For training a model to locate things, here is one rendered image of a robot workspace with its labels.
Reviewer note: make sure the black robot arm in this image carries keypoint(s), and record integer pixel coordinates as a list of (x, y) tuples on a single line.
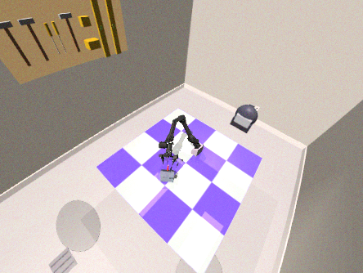
[(170, 137)]

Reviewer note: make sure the dark grey sloped panel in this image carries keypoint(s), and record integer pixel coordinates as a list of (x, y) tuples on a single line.
[(166, 175)]

